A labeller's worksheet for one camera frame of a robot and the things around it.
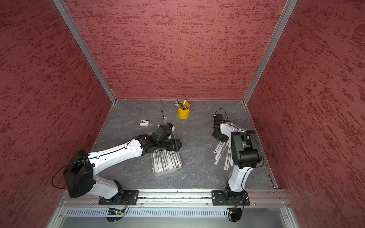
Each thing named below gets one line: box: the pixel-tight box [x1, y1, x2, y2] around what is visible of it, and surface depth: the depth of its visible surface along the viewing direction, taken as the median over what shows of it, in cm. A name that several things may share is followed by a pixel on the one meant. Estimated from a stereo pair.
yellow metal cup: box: [177, 101, 191, 120], surface depth 106 cm
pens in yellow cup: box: [174, 98, 188, 110], surface depth 99 cm
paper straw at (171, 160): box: [168, 151, 174, 170], surface depth 89 cm
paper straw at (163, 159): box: [160, 152, 166, 171], surface depth 88 cm
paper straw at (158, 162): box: [155, 152, 161, 173], surface depth 87 cm
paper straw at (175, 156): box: [173, 150, 179, 168], surface depth 89 cm
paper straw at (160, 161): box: [157, 152, 164, 172], surface depth 87 cm
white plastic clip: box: [139, 119, 150, 127], surface depth 106 cm
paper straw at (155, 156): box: [152, 152, 159, 175], surface depth 87 cm
